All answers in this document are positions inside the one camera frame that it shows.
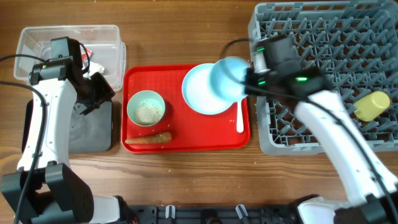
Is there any white tissue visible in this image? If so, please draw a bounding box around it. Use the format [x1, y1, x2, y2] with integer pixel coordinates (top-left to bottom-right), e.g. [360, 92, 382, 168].
[83, 62, 105, 79]

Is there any red snack wrapper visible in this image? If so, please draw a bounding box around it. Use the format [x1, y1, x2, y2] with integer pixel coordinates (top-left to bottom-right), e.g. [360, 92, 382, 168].
[81, 47, 93, 63]

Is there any light blue bowl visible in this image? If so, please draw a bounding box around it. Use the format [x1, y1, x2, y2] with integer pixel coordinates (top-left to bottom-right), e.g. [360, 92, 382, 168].
[210, 57, 250, 102]

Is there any green bowl with rice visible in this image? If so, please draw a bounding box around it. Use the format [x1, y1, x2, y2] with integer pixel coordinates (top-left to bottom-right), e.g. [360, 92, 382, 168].
[126, 90, 166, 127]

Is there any yellow plastic cup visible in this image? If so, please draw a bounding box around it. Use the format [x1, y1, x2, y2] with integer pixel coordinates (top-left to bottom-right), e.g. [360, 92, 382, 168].
[354, 91, 391, 122]

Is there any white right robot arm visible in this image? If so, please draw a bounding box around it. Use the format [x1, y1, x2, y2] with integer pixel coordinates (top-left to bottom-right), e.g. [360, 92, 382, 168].
[244, 35, 397, 223]

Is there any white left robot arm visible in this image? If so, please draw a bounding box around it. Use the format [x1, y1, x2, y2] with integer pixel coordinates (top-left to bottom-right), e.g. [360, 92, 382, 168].
[1, 37, 134, 223]

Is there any black waste tray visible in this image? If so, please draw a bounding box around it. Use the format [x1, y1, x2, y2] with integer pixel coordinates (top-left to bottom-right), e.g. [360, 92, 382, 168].
[21, 99, 113, 154]

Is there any clear plastic waste bin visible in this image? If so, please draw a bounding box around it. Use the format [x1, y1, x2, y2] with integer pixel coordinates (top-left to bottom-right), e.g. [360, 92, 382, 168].
[16, 25, 126, 91]

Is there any grey dishwasher rack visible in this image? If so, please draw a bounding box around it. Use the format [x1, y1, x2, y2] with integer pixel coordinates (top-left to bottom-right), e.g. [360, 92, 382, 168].
[248, 1, 397, 152]

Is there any white plastic spoon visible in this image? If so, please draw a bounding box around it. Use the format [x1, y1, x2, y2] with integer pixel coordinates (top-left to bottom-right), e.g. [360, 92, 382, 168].
[236, 100, 244, 133]

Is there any light blue plate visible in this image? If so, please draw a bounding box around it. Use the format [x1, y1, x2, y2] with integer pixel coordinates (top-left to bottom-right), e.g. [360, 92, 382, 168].
[182, 63, 232, 115]

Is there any orange carrot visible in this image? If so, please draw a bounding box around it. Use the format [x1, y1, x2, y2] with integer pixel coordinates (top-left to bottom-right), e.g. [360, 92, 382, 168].
[124, 131, 172, 144]

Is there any red plastic tray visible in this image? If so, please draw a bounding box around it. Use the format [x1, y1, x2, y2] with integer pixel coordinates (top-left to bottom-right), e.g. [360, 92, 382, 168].
[121, 64, 251, 154]

